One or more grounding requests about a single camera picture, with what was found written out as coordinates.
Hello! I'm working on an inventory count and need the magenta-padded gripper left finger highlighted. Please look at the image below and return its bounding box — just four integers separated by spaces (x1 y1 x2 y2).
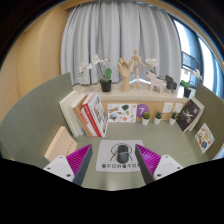
43 143 94 187

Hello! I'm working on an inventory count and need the wooden hand model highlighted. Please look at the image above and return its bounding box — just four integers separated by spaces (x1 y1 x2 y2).
117 56 133 93

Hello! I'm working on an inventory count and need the brown-covered book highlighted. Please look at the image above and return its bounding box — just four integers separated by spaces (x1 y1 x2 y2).
70 93 94 138

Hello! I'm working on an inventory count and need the black horse figurine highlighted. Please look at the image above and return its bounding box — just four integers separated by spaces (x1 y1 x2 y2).
164 74 178 93

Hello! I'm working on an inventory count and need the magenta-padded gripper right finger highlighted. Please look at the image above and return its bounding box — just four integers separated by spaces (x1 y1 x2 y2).
134 143 184 185

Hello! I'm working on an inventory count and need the small white card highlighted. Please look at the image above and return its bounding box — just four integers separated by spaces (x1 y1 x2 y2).
173 102 184 114
162 102 174 114

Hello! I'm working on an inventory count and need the thick white book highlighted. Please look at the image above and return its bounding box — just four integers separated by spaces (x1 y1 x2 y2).
58 90 84 138

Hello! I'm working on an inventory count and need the white sticker sheet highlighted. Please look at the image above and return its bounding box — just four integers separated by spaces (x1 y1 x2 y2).
106 103 138 123

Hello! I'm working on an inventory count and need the red-spined photo cover book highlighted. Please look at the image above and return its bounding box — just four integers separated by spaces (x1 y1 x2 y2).
81 92 109 138

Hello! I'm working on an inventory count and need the wooden artist mannequin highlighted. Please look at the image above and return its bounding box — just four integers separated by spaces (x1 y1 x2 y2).
129 49 148 88

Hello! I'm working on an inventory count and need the white orchid, small black pot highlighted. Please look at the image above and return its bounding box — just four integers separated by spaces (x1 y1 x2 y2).
179 68 204 99

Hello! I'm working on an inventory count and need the pink horse figurine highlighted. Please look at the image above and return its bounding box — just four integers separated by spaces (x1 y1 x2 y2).
146 72 165 94

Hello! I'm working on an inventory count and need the white orchid plant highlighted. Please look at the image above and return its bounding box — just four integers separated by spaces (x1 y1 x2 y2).
145 57 159 76

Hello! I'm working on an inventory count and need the small plant in white pot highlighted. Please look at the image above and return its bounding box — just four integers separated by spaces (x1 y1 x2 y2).
153 111 163 126
168 111 178 126
141 111 151 126

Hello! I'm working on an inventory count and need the grey-green desk partition panel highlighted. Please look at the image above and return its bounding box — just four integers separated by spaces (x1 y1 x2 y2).
194 82 224 161
0 72 74 168

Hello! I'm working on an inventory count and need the white orchid, large black pot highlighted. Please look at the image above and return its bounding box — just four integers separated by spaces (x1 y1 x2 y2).
77 54 114 93

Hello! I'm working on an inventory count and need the black cover book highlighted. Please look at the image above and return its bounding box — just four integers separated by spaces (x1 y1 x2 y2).
175 98 202 132

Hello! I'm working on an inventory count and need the colourful food illustration card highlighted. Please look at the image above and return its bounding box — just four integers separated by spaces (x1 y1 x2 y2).
194 122 216 155

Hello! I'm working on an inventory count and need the white printed mouse pad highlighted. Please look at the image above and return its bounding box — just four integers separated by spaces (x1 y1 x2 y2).
95 139 145 173

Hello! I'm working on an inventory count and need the black computer mouse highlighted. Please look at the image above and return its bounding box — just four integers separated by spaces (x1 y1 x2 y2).
116 144 131 164

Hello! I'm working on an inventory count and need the window with dark frame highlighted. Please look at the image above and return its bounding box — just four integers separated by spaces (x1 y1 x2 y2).
169 14 224 101

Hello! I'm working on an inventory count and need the purple round number sign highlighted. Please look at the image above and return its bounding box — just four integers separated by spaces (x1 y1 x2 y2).
135 103 150 118

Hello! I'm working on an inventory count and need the grey pleated curtain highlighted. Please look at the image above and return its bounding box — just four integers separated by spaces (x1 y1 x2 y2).
60 0 183 86

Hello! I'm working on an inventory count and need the beige cover book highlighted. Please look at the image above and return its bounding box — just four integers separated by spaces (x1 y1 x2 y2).
43 125 78 163

